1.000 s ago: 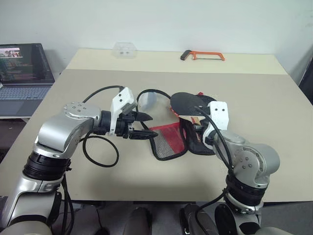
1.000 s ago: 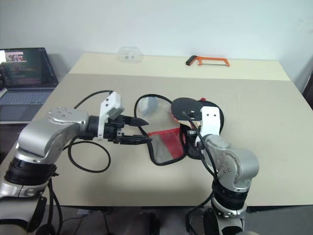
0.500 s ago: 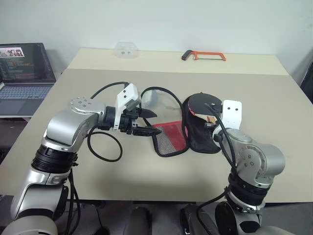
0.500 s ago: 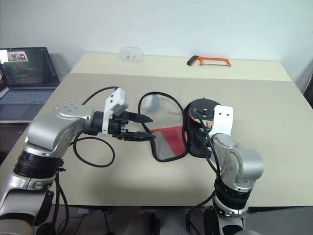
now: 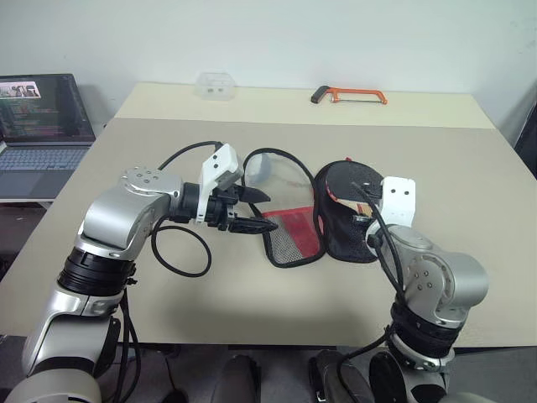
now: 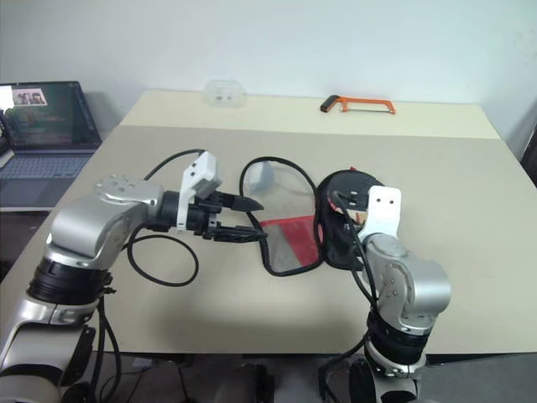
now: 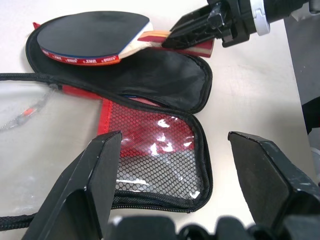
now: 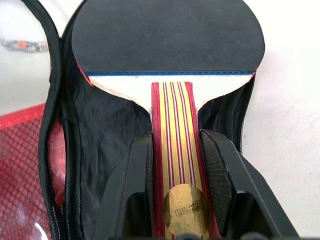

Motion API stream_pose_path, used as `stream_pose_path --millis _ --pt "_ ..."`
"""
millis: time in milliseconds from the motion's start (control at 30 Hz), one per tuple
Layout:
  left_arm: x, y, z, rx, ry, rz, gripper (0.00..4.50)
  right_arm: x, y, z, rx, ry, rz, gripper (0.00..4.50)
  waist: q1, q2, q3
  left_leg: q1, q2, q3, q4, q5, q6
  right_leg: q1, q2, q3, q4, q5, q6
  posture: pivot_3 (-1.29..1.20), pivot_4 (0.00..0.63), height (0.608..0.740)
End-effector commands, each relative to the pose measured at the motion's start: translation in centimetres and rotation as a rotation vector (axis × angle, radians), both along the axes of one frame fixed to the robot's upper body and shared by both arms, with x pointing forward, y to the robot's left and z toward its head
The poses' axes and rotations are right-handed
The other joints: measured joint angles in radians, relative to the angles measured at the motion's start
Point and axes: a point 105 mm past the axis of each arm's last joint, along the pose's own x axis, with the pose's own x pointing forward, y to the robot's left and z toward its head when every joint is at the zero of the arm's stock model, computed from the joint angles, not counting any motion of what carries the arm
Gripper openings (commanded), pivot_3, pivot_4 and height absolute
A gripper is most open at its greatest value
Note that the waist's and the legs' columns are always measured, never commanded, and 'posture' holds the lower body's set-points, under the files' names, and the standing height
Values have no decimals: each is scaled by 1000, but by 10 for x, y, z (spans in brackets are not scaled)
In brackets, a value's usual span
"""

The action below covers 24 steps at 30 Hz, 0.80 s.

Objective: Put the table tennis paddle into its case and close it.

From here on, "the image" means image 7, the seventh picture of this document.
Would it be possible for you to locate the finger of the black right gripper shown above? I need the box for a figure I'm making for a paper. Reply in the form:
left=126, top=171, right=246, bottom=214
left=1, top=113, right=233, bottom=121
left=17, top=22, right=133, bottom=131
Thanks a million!
left=162, top=21, right=222, bottom=50
left=170, top=4, right=213, bottom=36

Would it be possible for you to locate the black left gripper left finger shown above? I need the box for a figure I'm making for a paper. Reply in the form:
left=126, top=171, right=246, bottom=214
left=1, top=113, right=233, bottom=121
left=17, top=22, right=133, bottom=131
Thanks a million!
left=23, top=130, right=123, bottom=240

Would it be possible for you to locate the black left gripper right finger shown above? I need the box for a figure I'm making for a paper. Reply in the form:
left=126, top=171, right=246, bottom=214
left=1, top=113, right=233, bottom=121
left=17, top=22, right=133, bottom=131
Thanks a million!
left=227, top=131, right=320, bottom=227

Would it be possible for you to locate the black red paddle case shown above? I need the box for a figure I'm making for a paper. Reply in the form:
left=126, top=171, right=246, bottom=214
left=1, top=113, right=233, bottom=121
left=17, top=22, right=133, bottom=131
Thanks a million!
left=0, top=21, right=214, bottom=233

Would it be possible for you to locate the black red table tennis paddle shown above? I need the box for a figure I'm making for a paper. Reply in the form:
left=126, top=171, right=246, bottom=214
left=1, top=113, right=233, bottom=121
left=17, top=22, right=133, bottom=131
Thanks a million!
left=36, top=9, right=216, bottom=67

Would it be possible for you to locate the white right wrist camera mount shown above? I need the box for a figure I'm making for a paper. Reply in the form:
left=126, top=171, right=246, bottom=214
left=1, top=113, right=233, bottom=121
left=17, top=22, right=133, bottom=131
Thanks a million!
left=246, top=0, right=272, bottom=37

